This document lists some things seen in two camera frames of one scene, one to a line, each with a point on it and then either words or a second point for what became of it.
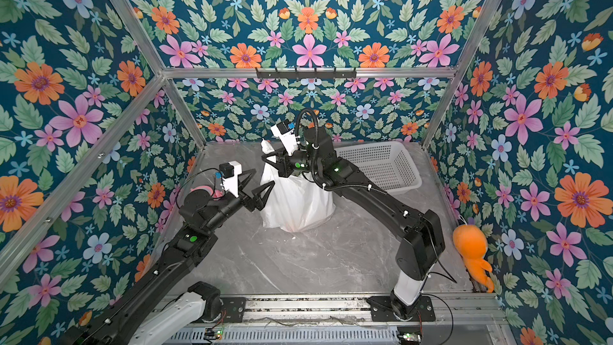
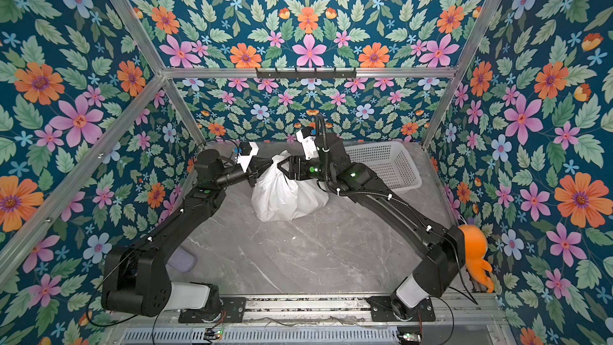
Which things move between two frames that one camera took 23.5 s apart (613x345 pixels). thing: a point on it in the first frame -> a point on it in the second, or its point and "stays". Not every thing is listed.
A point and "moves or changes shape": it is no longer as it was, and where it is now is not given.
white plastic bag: x=297 y=204 moves or changes shape
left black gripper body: x=247 y=204 -> x=250 y=177
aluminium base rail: x=458 y=320 stays
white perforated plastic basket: x=389 y=163 stays
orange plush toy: x=471 y=242 stays
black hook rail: x=306 y=74 stays
